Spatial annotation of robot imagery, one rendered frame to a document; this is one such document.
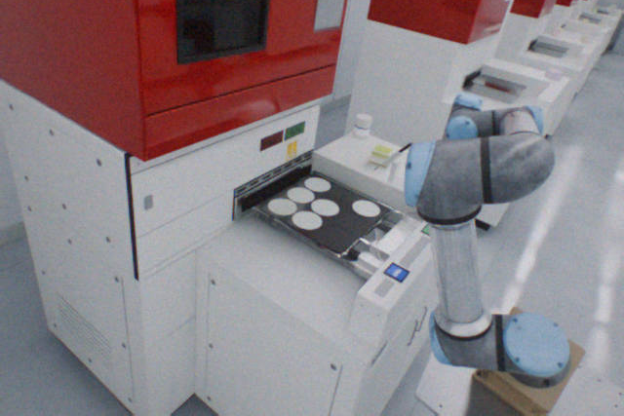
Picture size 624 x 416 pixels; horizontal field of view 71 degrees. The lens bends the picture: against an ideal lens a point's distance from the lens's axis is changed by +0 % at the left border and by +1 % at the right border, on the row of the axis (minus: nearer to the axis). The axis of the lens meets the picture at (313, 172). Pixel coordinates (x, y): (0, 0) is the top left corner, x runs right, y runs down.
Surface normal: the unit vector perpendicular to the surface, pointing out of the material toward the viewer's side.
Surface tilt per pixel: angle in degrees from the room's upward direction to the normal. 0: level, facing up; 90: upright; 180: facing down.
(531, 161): 49
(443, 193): 95
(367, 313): 90
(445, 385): 0
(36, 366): 0
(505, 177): 75
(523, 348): 41
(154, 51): 90
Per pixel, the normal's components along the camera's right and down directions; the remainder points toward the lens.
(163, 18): 0.81, 0.38
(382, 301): 0.14, -0.86
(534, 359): -0.26, -0.44
